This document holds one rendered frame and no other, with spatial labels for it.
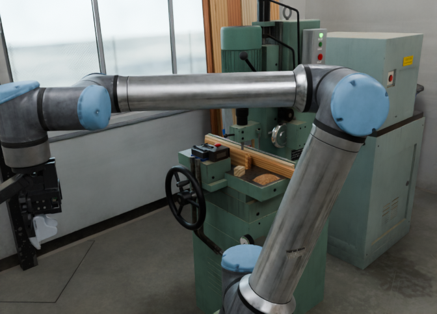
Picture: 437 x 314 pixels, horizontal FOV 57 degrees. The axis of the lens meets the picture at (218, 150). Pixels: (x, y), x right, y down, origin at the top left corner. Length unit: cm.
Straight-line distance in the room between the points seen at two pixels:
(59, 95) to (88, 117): 7
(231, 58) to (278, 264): 100
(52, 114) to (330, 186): 58
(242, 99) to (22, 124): 47
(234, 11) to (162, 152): 130
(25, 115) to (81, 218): 228
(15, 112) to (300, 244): 65
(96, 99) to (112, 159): 225
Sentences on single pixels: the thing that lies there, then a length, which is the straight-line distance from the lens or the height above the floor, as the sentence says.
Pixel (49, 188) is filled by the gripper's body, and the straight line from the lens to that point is 95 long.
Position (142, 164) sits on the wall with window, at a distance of 321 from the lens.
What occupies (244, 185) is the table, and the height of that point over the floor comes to 88.
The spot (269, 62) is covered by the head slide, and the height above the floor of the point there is 135.
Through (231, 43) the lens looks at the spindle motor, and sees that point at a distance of 171.
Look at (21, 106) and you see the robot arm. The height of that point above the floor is 141.
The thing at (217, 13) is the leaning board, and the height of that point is 155.
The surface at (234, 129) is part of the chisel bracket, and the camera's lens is 182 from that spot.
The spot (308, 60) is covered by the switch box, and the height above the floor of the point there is 135.
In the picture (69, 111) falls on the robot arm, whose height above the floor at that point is 139.
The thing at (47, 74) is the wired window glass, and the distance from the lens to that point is 286.
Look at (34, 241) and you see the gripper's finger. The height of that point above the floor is 110.
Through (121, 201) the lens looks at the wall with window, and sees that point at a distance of 322.
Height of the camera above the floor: 157
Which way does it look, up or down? 19 degrees down
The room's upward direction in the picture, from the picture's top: 2 degrees counter-clockwise
